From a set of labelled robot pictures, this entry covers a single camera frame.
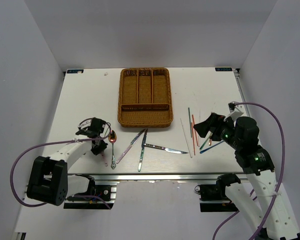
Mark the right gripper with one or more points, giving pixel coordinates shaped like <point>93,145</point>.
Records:
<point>213,124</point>

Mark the pink handled silver spoon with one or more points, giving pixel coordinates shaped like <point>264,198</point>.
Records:
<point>104,159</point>

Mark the teal chopstick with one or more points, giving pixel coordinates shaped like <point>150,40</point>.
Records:
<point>189,118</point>

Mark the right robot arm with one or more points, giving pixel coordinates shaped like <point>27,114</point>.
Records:
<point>270,219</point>

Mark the green handled knife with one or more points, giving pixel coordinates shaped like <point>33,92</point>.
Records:
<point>142,150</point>

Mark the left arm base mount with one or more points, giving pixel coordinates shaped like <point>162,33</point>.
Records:
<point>95,195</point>

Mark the gold rainbow spoon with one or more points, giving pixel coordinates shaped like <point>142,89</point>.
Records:
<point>112,138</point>

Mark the green rainbow fork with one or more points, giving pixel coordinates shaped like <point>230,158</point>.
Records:
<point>204,143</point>

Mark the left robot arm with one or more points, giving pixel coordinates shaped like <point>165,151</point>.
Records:
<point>49,181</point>

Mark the right blue table label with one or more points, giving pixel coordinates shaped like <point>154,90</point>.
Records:
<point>223,69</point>

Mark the left blue table label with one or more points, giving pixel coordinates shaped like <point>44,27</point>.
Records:
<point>74,71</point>

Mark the dark handled knife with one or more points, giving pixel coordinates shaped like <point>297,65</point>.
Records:
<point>166,149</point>

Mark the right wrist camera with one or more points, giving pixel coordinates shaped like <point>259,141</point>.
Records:
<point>235,111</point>

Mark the pink handled knife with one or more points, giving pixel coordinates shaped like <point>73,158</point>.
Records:
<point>130,146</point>

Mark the aluminium table rail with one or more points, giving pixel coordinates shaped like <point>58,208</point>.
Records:
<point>116,177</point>

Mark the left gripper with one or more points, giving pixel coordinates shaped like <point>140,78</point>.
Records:
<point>97,151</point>

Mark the blue fork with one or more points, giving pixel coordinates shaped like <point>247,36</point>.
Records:
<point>211,147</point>

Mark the long orange chopstick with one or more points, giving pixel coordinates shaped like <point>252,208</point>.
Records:
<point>195,133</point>

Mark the blue table label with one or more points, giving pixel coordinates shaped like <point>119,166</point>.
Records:
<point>223,69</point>
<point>74,71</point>

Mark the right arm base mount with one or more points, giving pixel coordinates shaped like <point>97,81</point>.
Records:
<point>212,197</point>

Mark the wicker cutlery tray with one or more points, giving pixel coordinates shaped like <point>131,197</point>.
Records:
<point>145,98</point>

